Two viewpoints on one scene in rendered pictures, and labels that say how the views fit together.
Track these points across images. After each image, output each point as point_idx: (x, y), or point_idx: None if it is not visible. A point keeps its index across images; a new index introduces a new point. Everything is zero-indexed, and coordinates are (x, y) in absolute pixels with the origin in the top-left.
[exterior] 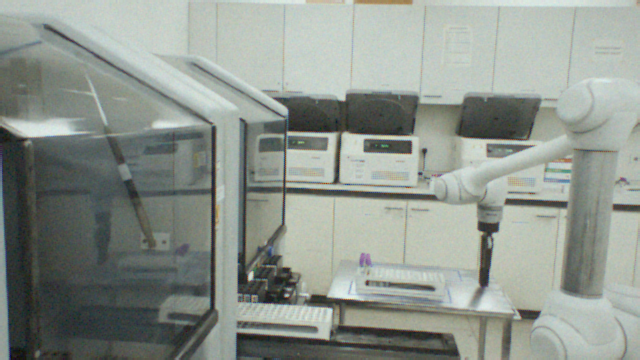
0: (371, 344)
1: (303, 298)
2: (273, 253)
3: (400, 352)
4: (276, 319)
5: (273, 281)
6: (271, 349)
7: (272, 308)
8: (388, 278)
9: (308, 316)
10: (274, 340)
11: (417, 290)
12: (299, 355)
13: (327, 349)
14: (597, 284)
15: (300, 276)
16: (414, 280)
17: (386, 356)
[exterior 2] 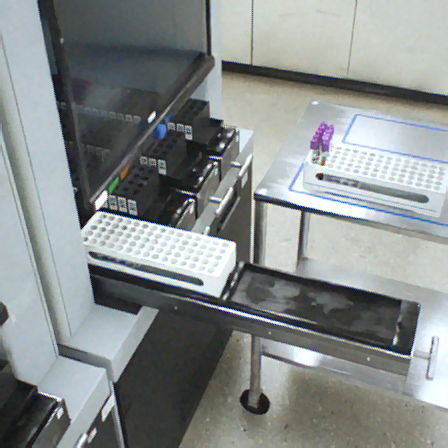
0: (278, 315)
1: (246, 157)
2: (197, 95)
3: (319, 335)
4: (144, 260)
5: (183, 153)
6: (139, 295)
7: (148, 232)
8: (353, 175)
9: (193, 258)
10: (143, 284)
11: (403, 190)
12: (177, 309)
13: (214, 310)
14: None
15: (235, 134)
16: (394, 184)
17: (298, 335)
